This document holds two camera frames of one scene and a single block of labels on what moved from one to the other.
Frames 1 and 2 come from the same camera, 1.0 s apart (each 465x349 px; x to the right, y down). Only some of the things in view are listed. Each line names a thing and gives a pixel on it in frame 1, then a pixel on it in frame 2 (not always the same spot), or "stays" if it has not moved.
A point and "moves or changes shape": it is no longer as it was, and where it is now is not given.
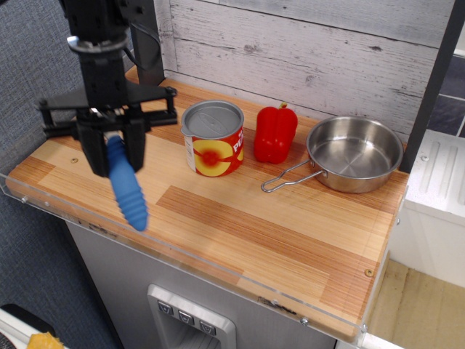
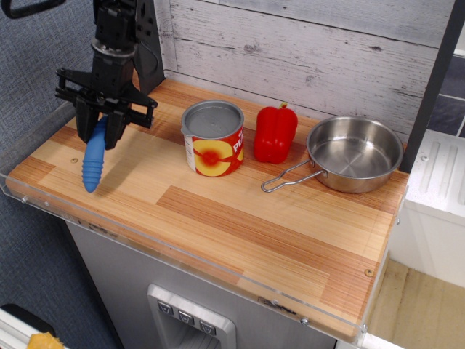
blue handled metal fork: [126, 181] moves or changes shape
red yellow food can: [213, 131] stays
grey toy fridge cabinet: [152, 304] stays
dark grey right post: [425, 122] stays
